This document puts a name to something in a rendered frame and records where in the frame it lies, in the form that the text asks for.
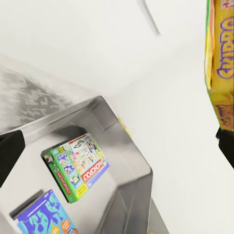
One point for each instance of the desk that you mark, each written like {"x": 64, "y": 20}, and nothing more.
{"x": 28, "y": 94}

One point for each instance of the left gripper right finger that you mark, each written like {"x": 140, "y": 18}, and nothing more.
{"x": 226, "y": 145}

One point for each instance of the painting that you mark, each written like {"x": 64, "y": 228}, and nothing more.
{"x": 167, "y": 14}

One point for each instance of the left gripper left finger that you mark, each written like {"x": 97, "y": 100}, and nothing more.
{"x": 12, "y": 145}

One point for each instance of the toy box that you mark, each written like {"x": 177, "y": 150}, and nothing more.
{"x": 118, "y": 203}

